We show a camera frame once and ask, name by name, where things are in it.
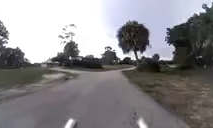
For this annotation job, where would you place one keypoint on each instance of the dark clump of trees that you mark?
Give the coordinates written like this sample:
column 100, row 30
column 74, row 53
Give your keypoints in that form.
column 4, row 50

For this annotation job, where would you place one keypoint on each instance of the small round tree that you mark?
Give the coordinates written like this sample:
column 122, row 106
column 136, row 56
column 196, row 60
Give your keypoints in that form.
column 156, row 57

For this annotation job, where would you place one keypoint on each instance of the low dark bush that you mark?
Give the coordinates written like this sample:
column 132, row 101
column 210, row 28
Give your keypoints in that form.
column 149, row 66

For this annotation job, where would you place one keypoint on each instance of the round-crowned palm tree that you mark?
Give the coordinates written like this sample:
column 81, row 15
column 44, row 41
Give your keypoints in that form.
column 133, row 36

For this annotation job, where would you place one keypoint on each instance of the dense trees with palms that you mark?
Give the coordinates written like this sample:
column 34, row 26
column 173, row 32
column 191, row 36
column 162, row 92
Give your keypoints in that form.
column 197, row 40

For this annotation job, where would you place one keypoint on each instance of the tall thin pine tree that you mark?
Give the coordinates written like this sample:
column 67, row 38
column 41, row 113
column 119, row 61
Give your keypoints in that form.
column 68, row 33

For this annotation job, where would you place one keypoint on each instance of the low pale building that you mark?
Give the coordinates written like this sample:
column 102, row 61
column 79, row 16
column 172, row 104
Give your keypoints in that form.
column 49, row 62

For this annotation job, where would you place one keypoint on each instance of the robot's own part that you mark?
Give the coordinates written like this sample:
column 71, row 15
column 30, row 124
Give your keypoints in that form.
column 70, row 123
column 142, row 123

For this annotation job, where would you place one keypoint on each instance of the dry grass verge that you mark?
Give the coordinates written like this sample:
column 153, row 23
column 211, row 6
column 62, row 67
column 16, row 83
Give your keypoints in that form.
column 180, row 93

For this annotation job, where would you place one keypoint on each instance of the grass verge with bare patches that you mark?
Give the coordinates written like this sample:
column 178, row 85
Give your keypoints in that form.
column 17, row 76

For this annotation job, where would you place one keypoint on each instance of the dark leafy tree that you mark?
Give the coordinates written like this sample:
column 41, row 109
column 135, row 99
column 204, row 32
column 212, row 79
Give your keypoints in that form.
column 109, row 56
column 59, row 57
column 71, row 50

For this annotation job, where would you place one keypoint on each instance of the dark hedge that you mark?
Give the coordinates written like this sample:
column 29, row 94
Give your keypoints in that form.
column 87, row 63

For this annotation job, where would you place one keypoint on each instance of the grey asphalt road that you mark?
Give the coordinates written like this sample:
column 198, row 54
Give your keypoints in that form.
column 94, row 100

